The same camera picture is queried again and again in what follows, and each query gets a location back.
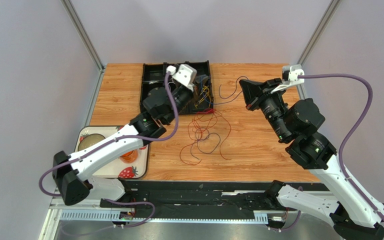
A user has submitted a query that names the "red cable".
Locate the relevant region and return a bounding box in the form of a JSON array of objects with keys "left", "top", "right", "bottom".
[{"left": 179, "top": 108, "right": 233, "bottom": 166}]

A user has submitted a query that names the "strawberry print tray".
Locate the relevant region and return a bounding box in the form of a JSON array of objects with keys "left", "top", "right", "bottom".
[{"left": 75, "top": 126, "right": 149, "bottom": 179}]

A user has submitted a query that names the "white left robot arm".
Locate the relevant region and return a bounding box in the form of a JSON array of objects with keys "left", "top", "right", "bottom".
[{"left": 43, "top": 83, "right": 197, "bottom": 206}]

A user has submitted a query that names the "aluminium frame rail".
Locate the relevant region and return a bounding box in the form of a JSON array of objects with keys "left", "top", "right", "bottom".
[{"left": 60, "top": 0, "right": 105, "bottom": 73}]

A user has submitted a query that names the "yellow cable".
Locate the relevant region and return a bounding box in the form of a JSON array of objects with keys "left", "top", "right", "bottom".
[{"left": 193, "top": 85, "right": 213, "bottom": 109}]

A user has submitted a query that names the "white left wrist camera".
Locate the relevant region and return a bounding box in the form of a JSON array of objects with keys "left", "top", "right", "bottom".
[{"left": 166, "top": 64, "right": 197, "bottom": 92}]

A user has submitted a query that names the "black compartment organizer box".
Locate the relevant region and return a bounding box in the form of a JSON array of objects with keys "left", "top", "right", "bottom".
[{"left": 139, "top": 60, "right": 214, "bottom": 115}]

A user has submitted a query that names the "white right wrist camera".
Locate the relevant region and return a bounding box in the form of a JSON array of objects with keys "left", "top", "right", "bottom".
[{"left": 271, "top": 64, "right": 305, "bottom": 94}]

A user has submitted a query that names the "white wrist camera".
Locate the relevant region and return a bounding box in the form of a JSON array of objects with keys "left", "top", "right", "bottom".
[
  {"left": 166, "top": 64, "right": 197, "bottom": 92},
  {"left": 271, "top": 64, "right": 305, "bottom": 94}
]

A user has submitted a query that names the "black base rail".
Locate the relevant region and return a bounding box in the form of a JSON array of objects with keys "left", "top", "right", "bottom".
[{"left": 99, "top": 180, "right": 288, "bottom": 220}]

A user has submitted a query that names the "beige bowl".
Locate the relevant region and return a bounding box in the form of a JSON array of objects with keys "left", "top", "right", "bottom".
[{"left": 77, "top": 133, "right": 105, "bottom": 152}]

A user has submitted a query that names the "orange cup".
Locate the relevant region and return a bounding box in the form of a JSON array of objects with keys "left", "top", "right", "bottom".
[{"left": 119, "top": 149, "right": 139, "bottom": 164}]

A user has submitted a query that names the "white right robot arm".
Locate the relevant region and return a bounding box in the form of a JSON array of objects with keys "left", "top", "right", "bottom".
[{"left": 239, "top": 78, "right": 384, "bottom": 240}]

